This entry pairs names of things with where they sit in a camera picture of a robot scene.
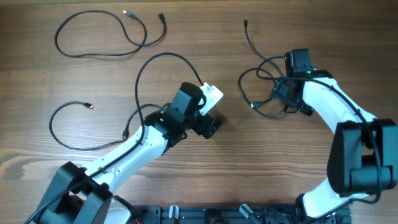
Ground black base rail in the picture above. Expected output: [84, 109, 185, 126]
[130, 202, 352, 224]

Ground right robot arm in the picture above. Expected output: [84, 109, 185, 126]
[271, 49, 397, 223]

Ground left camera black cable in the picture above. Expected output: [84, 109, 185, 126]
[24, 52, 205, 224]

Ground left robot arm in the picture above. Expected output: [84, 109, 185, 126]
[27, 82, 224, 223]

